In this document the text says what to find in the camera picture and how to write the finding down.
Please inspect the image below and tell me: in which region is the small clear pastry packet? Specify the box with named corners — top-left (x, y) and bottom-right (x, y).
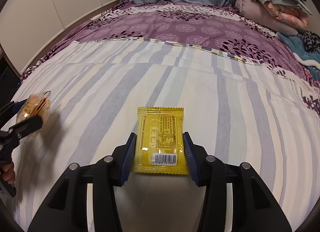
top-left (16, 91), bottom-right (51, 124)

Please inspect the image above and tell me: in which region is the yellow small biscuit packet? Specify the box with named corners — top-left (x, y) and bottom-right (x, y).
top-left (133, 107), bottom-right (188, 175)

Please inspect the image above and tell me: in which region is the person left hand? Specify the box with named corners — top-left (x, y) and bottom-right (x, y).
top-left (1, 162), bottom-right (16, 184)

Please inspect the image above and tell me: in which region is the striped white grey blanket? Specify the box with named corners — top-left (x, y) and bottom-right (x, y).
top-left (7, 39), bottom-right (319, 229)

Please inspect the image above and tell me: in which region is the blue folded clothes pile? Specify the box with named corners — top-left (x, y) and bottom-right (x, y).
top-left (277, 32), bottom-right (319, 82)

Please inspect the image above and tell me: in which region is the purple floral bedsheet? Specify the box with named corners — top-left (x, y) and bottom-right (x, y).
top-left (15, 3), bottom-right (319, 121)

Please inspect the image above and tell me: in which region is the folded quilts pile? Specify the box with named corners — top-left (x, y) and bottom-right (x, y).
top-left (235, 0), bottom-right (312, 36)

